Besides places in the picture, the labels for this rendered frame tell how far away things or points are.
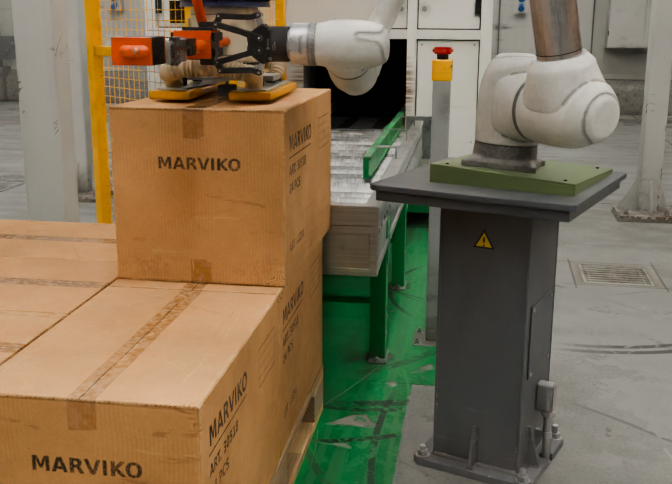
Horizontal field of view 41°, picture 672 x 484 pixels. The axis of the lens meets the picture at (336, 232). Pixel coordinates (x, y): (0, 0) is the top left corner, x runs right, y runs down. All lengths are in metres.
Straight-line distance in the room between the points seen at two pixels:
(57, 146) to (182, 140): 1.62
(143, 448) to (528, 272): 1.07
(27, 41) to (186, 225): 1.70
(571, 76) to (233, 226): 0.81
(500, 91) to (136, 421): 1.17
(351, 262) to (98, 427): 1.28
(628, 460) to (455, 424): 0.48
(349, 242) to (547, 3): 0.97
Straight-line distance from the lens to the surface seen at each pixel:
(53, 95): 3.60
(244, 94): 2.10
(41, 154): 3.66
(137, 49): 1.65
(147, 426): 1.51
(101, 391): 1.55
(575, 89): 2.03
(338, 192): 3.12
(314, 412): 2.60
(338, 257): 2.65
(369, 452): 2.50
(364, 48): 1.91
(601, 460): 2.57
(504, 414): 2.34
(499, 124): 2.19
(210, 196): 2.04
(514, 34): 11.37
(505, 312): 2.25
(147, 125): 2.06
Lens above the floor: 1.14
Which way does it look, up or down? 14 degrees down
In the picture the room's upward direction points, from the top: straight up
